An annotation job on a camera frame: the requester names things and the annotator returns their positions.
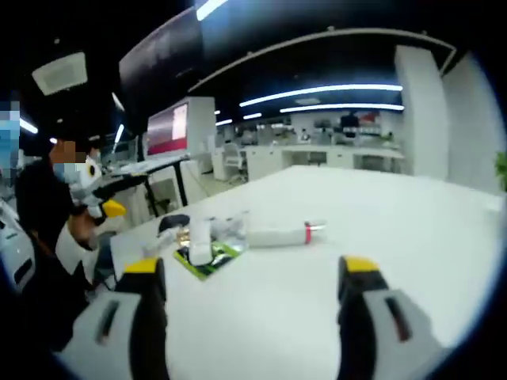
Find green black skincare sachet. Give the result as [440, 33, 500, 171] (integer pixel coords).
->
[173, 240, 250, 283]

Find silver blue skincare sachet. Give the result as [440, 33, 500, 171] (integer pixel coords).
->
[212, 211, 251, 251]

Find white worn chest device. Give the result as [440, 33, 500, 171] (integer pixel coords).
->
[0, 197, 39, 296]

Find white office chair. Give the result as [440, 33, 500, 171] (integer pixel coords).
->
[221, 142, 250, 184]

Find standing desk black legs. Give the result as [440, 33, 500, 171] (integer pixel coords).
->
[103, 155, 192, 222]

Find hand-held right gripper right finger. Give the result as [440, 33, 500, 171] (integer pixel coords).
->
[336, 255, 451, 380]

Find white skincare bottle red collar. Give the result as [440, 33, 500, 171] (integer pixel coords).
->
[246, 220, 328, 249]

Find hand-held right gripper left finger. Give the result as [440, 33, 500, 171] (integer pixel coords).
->
[55, 256, 170, 380]

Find ceiling air conditioner vent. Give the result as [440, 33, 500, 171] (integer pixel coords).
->
[31, 51, 89, 96]

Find curved ceiling rail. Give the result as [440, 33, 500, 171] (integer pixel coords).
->
[188, 25, 459, 94]

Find long ceiling light strip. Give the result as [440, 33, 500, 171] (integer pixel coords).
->
[18, 117, 40, 135]
[238, 83, 404, 108]
[195, 0, 230, 22]
[279, 102, 406, 115]

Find large hanging dark screen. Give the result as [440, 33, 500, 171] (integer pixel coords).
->
[117, 6, 205, 122]

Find operator in dark shirt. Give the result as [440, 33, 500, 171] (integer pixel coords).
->
[11, 233, 124, 353]

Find black computer mouse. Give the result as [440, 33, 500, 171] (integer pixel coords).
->
[158, 213, 192, 234]

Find white skincare tube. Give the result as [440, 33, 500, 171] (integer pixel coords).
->
[189, 219, 214, 265]

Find white building pillar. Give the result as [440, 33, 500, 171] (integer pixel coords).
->
[185, 97, 218, 175]
[394, 44, 451, 177]

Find white cabinet row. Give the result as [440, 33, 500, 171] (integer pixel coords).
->
[241, 142, 406, 182]

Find person's left hand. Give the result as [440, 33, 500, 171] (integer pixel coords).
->
[70, 211, 104, 249]

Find pink screen monitor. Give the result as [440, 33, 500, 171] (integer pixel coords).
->
[145, 101, 191, 158]

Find green potted plant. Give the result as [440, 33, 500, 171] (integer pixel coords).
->
[493, 151, 507, 196]

